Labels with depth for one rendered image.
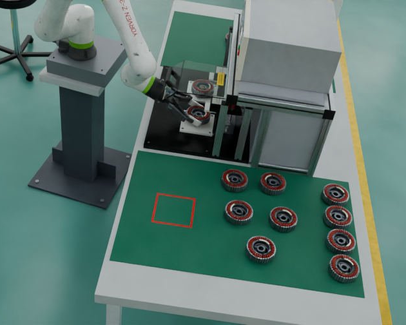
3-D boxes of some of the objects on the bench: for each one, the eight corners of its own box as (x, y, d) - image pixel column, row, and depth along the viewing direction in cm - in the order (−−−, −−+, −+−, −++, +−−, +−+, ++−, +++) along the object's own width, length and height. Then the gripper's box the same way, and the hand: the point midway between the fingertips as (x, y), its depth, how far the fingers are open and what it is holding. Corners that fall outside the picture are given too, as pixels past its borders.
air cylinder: (222, 133, 268) (223, 123, 264) (223, 122, 273) (224, 113, 269) (232, 134, 268) (234, 125, 264) (233, 124, 273) (235, 115, 270)
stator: (184, 124, 264) (185, 117, 261) (187, 109, 272) (187, 102, 270) (208, 128, 264) (209, 121, 262) (210, 113, 272) (211, 106, 270)
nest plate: (179, 131, 265) (179, 129, 264) (183, 111, 276) (183, 109, 275) (211, 136, 265) (212, 134, 264) (214, 116, 276) (214, 114, 275)
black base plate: (143, 147, 257) (143, 144, 255) (163, 68, 304) (163, 65, 302) (248, 164, 257) (249, 160, 256) (251, 82, 305) (252, 78, 303)
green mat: (109, 260, 210) (109, 260, 210) (138, 150, 255) (138, 149, 255) (365, 298, 212) (365, 298, 212) (348, 182, 257) (348, 182, 257)
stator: (289, 187, 249) (291, 181, 247) (274, 200, 243) (276, 193, 240) (269, 173, 254) (270, 167, 252) (253, 185, 247) (254, 179, 245)
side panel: (250, 167, 256) (264, 109, 234) (251, 162, 258) (264, 105, 237) (312, 177, 256) (332, 120, 235) (312, 172, 259) (332, 115, 237)
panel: (248, 162, 255) (261, 108, 235) (252, 77, 304) (263, 27, 284) (251, 162, 255) (264, 108, 235) (254, 78, 304) (265, 27, 284)
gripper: (160, 102, 249) (203, 127, 256) (168, 71, 267) (207, 97, 274) (151, 113, 254) (193, 137, 261) (160, 82, 271) (198, 106, 278)
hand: (197, 114), depth 267 cm, fingers closed on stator, 11 cm apart
